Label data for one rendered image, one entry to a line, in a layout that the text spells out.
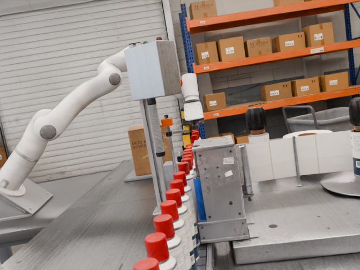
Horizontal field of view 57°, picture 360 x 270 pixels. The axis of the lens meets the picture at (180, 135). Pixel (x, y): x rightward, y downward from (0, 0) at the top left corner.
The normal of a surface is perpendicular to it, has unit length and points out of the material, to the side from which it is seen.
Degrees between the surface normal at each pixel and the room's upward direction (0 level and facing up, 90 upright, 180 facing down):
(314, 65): 90
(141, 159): 90
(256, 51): 90
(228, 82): 90
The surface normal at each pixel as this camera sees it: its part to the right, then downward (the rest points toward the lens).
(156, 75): -0.64, 0.21
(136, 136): 0.10, 0.11
